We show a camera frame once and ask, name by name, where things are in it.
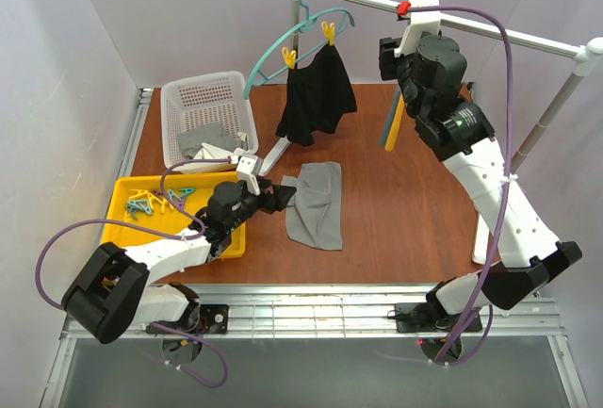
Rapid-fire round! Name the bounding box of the yellow hanger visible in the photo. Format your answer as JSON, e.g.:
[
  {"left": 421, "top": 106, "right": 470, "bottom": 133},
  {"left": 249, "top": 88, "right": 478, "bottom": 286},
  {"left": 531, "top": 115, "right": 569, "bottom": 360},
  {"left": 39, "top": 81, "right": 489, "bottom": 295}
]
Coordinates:
[{"left": 383, "top": 93, "right": 405, "bottom": 152}]

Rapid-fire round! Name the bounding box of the teal clothespin left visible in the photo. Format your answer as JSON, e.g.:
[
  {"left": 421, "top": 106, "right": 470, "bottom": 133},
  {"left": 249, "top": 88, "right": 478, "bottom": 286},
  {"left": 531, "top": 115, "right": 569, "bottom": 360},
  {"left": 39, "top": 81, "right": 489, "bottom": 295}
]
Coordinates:
[{"left": 126, "top": 198, "right": 154, "bottom": 219}]

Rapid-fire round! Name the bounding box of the yellow clothespin left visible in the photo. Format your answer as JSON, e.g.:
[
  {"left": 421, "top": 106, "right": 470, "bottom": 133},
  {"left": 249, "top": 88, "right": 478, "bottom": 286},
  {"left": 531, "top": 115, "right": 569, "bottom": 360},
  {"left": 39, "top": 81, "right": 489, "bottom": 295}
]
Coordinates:
[{"left": 282, "top": 47, "right": 298, "bottom": 70}]

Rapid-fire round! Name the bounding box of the teal clothespin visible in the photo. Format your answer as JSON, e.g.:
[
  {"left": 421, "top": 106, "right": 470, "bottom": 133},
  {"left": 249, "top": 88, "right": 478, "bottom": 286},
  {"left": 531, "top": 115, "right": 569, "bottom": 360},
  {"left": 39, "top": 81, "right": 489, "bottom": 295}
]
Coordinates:
[
  {"left": 126, "top": 198, "right": 154, "bottom": 219},
  {"left": 167, "top": 188, "right": 196, "bottom": 203}
]

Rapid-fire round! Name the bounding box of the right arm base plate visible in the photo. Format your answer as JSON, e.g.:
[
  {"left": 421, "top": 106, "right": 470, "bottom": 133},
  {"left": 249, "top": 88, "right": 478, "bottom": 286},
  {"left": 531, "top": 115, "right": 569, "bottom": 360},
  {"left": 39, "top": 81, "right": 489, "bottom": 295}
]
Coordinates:
[{"left": 387, "top": 302, "right": 459, "bottom": 333}]

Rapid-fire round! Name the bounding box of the black underwear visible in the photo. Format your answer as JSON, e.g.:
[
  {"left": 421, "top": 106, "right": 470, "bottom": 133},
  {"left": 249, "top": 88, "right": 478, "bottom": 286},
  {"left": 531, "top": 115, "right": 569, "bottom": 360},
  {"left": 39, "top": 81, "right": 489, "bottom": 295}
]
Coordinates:
[{"left": 276, "top": 44, "right": 357, "bottom": 147}]

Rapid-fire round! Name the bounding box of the dark grey cloth in basket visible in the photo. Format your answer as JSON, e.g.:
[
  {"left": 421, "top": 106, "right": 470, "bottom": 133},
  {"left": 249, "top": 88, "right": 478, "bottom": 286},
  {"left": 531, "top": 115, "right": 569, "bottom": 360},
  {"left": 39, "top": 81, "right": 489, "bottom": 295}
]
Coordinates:
[{"left": 177, "top": 122, "right": 248, "bottom": 159}]

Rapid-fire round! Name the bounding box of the yellow clothespin in tray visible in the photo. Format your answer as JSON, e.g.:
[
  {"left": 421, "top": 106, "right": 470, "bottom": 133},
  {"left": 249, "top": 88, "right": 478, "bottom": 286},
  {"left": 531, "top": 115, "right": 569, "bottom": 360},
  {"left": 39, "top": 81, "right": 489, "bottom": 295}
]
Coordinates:
[{"left": 126, "top": 189, "right": 174, "bottom": 216}]

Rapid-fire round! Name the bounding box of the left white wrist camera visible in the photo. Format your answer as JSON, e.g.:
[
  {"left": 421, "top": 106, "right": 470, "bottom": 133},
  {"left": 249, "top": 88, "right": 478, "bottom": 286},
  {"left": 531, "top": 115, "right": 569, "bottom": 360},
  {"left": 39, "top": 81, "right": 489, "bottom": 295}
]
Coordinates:
[{"left": 229, "top": 154, "right": 263, "bottom": 196}]

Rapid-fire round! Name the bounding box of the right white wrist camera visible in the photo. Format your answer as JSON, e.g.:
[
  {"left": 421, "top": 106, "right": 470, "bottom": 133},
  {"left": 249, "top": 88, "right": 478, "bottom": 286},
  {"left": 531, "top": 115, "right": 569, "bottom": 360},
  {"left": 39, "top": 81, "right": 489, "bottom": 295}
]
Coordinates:
[{"left": 394, "top": 0, "right": 441, "bottom": 57}]

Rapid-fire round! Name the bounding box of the grey underwear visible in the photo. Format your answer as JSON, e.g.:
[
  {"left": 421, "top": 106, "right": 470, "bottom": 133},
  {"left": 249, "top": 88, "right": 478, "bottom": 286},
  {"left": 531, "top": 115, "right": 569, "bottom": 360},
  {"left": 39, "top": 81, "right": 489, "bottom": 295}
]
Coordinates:
[{"left": 282, "top": 161, "right": 343, "bottom": 251}]

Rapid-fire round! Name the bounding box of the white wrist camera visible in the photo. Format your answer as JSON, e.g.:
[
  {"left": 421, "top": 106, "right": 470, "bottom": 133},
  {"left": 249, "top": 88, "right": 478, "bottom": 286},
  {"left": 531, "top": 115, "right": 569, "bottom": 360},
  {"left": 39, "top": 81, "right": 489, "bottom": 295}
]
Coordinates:
[
  {"left": 394, "top": 0, "right": 441, "bottom": 57},
  {"left": 229, "top": 154, "right": 263, "bottom": 196}
]

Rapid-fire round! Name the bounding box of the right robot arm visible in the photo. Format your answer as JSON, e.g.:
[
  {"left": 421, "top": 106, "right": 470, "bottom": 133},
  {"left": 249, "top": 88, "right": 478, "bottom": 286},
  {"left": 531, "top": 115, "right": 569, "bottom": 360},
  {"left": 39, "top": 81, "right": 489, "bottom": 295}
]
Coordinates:
[{"left": 379, "top": 32, "right": 582, "bottom": 321}]

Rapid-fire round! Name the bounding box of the yellow clothespin right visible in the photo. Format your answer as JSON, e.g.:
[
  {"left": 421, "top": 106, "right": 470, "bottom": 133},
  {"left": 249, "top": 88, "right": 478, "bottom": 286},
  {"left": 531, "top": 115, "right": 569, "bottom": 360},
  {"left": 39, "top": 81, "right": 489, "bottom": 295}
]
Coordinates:
[{"left": 321, "top": 21, "right": 336, "bottom": 46}]

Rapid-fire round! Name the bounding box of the purple clothespin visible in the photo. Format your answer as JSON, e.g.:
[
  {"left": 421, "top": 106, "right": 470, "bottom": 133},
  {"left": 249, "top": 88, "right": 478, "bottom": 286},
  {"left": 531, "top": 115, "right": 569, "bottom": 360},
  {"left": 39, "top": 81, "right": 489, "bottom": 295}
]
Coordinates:
[{"left": 147, "top": 189, "right": 186, "bottom": 213}]

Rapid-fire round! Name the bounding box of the yellow tray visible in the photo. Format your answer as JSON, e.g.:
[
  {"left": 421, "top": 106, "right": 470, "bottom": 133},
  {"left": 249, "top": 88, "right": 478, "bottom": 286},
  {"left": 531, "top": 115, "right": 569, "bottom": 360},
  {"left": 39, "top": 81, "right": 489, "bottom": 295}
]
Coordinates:
[{"left": 101, "top": 171, "right": 237, "bottom": 247}]

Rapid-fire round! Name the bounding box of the white laundry basket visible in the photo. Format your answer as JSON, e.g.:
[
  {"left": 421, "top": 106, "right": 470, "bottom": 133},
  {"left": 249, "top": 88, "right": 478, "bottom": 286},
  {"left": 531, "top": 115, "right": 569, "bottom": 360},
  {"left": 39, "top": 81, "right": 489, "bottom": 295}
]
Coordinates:
[{"left": 160, "top": 71, "right": 259, "bottom": 167}]

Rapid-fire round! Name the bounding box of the grey-blue hanger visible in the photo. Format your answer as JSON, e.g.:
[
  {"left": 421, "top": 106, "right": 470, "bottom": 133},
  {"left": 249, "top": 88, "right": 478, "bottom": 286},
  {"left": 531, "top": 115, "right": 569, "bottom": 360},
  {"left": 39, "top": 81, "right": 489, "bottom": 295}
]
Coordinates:
[{"left": 380, "top": 88, "right": 400, "bottom": 148}]

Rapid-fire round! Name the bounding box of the white cloth in basket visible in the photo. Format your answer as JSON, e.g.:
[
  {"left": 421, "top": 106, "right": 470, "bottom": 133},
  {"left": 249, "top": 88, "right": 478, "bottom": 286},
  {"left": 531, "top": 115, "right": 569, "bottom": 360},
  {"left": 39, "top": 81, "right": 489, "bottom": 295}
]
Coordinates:
[{"left": 178, "top": 132, "right": 249, "bottom": 160}]

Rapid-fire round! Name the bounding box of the teal hanger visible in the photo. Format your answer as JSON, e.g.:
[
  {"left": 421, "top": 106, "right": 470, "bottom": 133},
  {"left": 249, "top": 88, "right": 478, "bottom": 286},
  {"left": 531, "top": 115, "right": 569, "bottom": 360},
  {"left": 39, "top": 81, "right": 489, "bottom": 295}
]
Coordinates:
[{"left": 242, "top": 0, "right": 355, "bottom": 101}]

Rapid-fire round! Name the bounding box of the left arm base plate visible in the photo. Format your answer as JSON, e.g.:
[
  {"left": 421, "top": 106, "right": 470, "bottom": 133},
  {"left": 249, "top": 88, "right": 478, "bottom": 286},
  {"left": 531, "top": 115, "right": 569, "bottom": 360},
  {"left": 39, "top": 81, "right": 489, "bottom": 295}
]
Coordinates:
[{"left": 156, "top": 303, "right": 230, "bottom": 335}]

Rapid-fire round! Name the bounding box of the white clothes rack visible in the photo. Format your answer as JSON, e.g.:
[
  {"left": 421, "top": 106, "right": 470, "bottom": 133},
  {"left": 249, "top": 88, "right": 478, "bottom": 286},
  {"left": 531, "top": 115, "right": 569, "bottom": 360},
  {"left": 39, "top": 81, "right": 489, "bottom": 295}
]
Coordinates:
[{"left": 274, "top": 0, "right": 602, "bottom": 269}]

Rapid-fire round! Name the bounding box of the aluminium rail frame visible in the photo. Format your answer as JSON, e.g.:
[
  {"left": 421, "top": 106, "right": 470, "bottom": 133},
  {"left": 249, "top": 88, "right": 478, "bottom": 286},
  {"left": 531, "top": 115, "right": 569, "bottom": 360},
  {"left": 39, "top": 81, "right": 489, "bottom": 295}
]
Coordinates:
[{"left": 42, "top": 84, "right": 589, "bottom": 407}]

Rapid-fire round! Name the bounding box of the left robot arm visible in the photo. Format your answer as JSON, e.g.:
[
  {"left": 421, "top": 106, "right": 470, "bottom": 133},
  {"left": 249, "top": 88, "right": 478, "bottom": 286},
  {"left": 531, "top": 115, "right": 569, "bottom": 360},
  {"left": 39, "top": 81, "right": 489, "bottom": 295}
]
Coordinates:
[{"left": 60, "top": 178, "right": 297, "bottom": 344}]

